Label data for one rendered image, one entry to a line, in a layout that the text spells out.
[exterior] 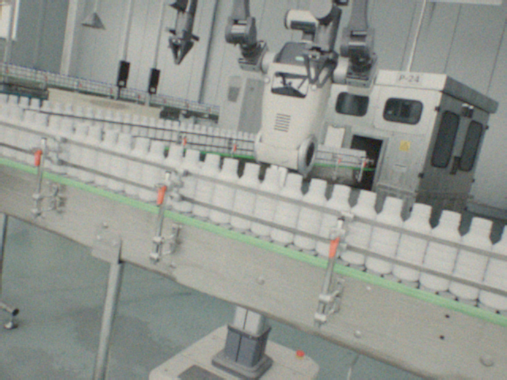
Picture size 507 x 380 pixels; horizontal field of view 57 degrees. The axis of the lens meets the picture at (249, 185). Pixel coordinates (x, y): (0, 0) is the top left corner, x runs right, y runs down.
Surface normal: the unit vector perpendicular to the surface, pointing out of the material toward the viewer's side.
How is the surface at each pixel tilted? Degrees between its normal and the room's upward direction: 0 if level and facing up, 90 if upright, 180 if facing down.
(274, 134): 90
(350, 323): 90
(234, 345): 90
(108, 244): 90
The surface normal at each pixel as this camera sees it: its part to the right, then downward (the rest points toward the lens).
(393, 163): -0.69, -0.03
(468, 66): -0.44, 0.04
